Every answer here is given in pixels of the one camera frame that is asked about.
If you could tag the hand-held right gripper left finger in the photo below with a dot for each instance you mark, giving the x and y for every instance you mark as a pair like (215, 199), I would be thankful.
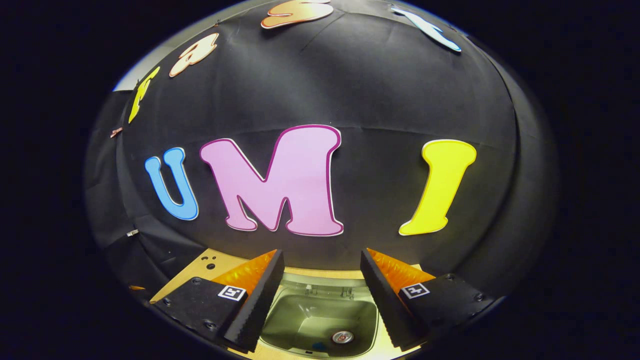
(260, 305)

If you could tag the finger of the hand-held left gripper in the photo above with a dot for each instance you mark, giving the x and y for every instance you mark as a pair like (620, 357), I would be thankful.
(137, 288)

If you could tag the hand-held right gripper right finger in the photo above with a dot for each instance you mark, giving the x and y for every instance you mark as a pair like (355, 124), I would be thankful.
(385, 305)

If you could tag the pale green desktop garbage bin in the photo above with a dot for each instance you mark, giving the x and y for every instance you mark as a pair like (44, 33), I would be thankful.
(310, 310)

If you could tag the red pop can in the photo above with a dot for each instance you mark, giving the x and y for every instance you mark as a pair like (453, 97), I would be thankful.
(343, 337)

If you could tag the wooden desktop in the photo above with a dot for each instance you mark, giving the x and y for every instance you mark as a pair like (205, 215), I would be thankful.
(187, 275)

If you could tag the copper backdrop clip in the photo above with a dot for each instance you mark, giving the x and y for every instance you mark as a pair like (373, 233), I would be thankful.
(116, 132)

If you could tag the black backdrop cloth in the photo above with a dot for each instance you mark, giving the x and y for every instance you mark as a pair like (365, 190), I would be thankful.
(370, 85)

